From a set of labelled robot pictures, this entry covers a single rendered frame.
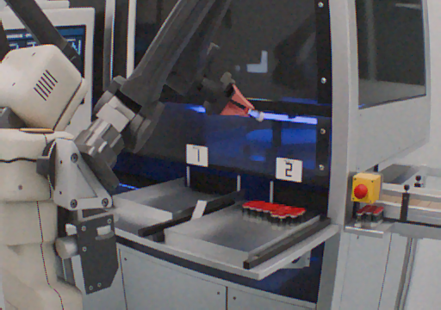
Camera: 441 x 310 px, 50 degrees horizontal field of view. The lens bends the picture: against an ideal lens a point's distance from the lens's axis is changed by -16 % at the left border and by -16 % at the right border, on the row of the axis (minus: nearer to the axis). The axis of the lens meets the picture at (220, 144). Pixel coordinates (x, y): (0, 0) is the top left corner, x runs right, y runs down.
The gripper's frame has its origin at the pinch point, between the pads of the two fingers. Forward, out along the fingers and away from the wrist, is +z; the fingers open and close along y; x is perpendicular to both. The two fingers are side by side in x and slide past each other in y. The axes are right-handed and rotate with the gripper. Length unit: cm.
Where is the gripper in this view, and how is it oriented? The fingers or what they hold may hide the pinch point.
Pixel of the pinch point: (247, 109)
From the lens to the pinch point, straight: 132.8
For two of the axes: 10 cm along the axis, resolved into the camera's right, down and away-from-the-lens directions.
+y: 5.5, -7.7, -3.2
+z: 8.2, 4.3, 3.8
